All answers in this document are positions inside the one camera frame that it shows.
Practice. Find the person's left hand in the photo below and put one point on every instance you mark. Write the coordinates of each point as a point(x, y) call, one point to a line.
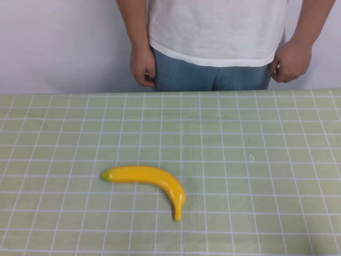
point(293, 62)

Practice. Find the person's left forearm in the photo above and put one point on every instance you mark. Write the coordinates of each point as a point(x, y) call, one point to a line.
point(306, 21)

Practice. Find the green grid tablecloth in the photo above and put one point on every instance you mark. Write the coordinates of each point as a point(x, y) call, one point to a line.
point(239, 186)

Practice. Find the person's right hand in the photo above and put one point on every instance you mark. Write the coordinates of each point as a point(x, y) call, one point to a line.
point(142, 65)

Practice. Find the yellow plastic banana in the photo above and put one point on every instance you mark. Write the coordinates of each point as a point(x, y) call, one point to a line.
point(149, 174)

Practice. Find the blue jeans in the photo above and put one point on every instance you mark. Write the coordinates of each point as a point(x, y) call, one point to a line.
point(191, 77)

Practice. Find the person's right forearm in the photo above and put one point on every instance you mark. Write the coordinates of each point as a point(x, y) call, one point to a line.
point(133, 24)

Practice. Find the white t-shirt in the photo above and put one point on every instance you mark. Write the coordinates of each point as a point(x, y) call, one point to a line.
point(213, 29)

